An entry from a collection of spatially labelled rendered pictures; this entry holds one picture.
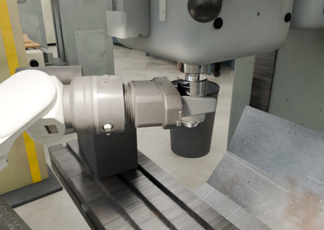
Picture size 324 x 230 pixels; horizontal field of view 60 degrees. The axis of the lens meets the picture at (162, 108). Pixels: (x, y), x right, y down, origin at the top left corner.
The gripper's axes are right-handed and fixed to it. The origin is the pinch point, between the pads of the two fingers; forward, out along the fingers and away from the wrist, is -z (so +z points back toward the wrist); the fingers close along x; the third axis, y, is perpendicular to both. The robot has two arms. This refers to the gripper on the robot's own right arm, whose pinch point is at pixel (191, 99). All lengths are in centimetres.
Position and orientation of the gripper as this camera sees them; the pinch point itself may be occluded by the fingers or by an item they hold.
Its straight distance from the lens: 45.3
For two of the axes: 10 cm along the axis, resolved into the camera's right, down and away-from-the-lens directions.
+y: -0.2, 9.3, 3.7
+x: -2.0, -3.7, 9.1
